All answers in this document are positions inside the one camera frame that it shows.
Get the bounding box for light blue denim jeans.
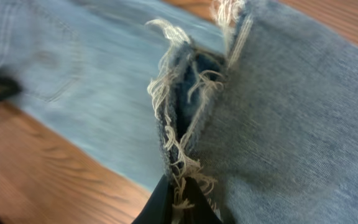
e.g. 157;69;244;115
0;1;358;223

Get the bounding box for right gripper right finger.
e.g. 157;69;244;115
185;177;223;224

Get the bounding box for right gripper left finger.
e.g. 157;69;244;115
132;175;173;224

